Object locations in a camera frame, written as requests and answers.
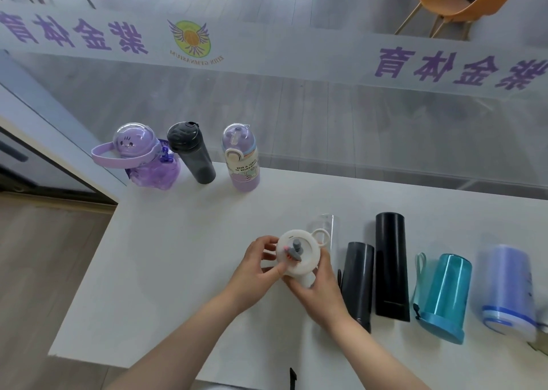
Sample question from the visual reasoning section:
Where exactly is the person's right forearm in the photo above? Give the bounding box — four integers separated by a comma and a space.
325, 312, 431, 390

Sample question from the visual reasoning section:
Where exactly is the black bottle with strap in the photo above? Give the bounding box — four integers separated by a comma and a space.
338, 242, 376, 334

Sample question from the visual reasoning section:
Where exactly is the lavender bottle with white lid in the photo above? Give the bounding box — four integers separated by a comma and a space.
480, 244, 538, 339

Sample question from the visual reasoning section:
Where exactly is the frosted band with purple print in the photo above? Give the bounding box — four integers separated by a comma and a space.
0, 4, 548, 102

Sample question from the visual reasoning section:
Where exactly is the teal plastic bottle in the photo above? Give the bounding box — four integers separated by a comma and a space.
412, 252, 473, 345

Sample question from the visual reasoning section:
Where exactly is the person's left hand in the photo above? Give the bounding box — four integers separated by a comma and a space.
229, 235, 285, 314

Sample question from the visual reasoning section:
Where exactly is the person's right hand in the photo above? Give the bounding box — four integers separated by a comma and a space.
280, 248, 350, 328

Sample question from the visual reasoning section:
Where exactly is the dark grey flip-top bottle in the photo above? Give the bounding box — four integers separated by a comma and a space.
166, 121, 217, 185

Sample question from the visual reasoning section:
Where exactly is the purple bear-shaped kids bottle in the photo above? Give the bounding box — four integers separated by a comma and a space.
90, 122, 182, 191

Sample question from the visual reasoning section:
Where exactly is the white table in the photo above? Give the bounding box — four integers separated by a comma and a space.
47, 161, 548, 390

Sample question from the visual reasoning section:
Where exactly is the clear cup with cream lid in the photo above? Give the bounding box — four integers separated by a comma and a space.
261, 227, 331, 290

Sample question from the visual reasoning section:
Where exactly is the tall black thermos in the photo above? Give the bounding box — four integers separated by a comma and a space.
374, 212, 411, 323

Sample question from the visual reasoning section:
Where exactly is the person's left forearm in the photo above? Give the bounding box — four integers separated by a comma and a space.
104, 293, 253, 390

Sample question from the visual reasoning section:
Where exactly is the purple-lid printed white bottle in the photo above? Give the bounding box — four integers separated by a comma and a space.
221, 123, 261, 192

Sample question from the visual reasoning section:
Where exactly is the clear bottle with grey cap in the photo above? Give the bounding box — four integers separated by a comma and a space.
309, 213, 339, 275

